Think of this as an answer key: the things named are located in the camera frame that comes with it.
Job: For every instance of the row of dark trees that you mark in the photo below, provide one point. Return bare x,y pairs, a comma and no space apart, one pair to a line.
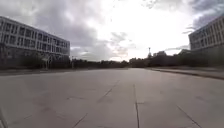
133,62

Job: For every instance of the dark raised kerb strip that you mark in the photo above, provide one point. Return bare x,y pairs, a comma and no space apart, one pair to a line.
196,72

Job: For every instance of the grey concrete slab plaza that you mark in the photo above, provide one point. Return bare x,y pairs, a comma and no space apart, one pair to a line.
110,100

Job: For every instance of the tall thin tower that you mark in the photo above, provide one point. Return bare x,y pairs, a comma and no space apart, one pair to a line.
149,52

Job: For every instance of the grey multi-storey building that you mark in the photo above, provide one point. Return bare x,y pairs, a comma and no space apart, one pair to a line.
208,38

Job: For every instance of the large pale multi-storey building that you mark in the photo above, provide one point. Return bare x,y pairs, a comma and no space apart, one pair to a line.
30,41

